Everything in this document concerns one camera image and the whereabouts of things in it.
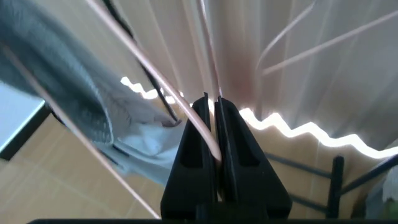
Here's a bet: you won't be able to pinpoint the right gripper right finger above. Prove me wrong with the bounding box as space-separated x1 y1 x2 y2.
214 95 293 219

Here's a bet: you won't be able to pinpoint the white laundry basket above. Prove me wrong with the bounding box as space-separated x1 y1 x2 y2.
353 146 398 219

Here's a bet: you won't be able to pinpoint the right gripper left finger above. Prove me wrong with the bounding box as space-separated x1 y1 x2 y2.
160 92 219 220

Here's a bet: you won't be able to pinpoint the pale grey shorts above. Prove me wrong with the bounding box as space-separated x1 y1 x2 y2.
0 0 188 187

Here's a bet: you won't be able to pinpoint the pink clothes hanger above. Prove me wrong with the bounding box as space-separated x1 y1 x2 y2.
0 0 223 219
254 0 398 77

